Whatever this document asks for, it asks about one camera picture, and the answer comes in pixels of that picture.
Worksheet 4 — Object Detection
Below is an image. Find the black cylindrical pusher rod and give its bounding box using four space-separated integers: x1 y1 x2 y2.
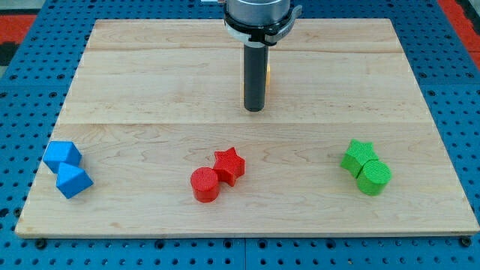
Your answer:
243 45 269 112

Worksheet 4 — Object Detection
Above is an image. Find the blue cube block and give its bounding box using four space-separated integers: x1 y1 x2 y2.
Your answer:
56 163 94 199

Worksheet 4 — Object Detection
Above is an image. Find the yellow block behind rod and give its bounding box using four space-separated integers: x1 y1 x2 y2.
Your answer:
243 64 271 99

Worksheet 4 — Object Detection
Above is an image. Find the red star block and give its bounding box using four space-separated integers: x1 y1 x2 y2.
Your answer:
213 147 245 187

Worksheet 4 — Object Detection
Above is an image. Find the wooden board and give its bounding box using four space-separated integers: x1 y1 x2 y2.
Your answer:
16 19 479 239

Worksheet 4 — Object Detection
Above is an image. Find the red cylinder block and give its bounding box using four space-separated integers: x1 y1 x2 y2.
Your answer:
190 167 220 203

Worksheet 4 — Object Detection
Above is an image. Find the green star block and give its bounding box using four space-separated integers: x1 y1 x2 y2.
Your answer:
340 139 379 179

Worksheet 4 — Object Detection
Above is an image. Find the green cylinder block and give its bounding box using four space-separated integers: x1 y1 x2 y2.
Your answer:
357 160 392 196

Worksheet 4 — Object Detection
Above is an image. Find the blue pentagon block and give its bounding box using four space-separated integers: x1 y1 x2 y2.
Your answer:
43 141 82 173

